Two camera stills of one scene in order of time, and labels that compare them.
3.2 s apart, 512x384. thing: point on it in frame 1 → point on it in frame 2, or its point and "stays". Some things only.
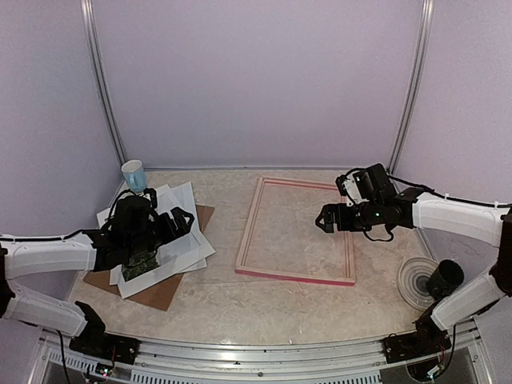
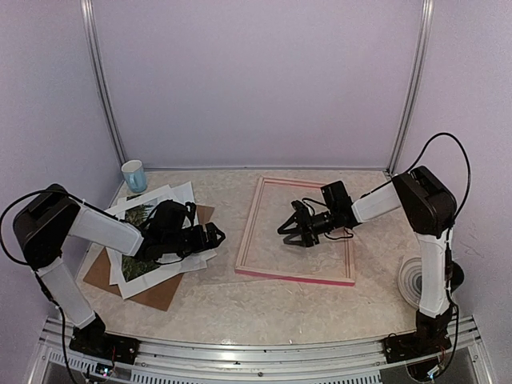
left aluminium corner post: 94,47 stays
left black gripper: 182,229 → 201,244
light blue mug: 135,175 stays
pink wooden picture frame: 283,182 stays
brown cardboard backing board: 203,214 stays
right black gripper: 344,223 → 307,230
